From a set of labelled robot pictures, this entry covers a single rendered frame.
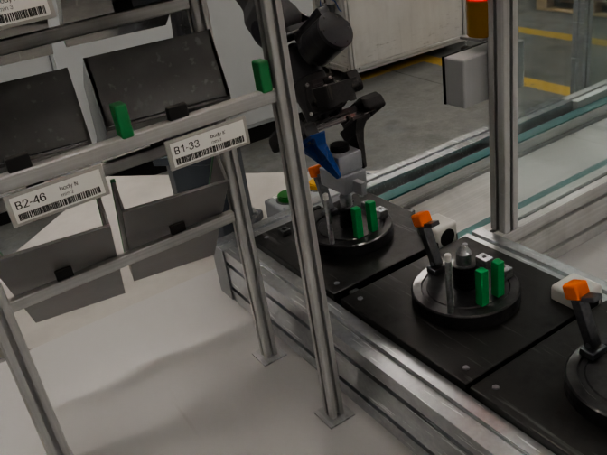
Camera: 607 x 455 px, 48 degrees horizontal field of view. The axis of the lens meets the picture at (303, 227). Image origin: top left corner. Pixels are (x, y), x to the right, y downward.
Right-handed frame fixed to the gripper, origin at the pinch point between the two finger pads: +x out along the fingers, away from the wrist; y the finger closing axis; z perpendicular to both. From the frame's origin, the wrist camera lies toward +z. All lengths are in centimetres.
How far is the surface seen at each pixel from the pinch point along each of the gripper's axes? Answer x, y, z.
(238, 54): -120, 129, -269
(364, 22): -133, 256, -314
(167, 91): -8.3, -30.5, 24.8
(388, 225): 12.9, 4.0, -3.4
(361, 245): 13.9, -2.5, -2.4
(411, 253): 18.2, 2.9, 0.7
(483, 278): 24.0, -1.7, 19.9
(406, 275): 20.6, -1.8, 4.3
